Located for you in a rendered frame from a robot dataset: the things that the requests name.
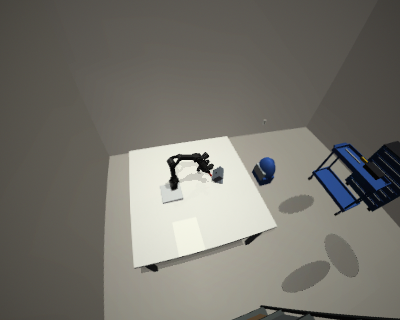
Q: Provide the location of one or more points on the grey sloped panel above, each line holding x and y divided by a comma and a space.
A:
217, 176

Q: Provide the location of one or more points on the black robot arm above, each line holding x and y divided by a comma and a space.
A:
196, 157

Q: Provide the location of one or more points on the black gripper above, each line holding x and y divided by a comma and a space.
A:
205, 168

